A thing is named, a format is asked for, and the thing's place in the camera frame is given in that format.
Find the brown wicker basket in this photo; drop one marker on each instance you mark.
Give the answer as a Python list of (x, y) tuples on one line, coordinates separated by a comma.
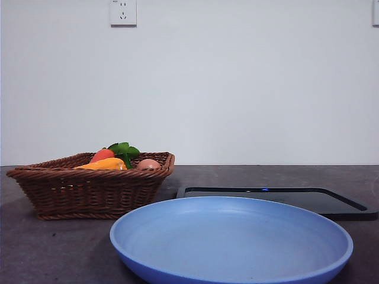
[(89, 195)]

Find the black rectangular tray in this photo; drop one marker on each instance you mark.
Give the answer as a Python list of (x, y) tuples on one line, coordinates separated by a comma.
[(340, 204)]

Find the blue round plate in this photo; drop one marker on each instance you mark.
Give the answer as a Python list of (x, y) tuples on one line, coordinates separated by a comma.
[(231, 236)]

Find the brown egg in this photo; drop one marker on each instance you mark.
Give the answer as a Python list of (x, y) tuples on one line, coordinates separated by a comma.
[(148, 164)]

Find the white wall socket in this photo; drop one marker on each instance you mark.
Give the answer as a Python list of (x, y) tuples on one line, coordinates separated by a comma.
[(123, 14), (376, 13)]

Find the orange carrot with green leaves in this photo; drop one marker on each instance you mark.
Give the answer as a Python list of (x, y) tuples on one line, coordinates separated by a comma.
[(102, 155)]

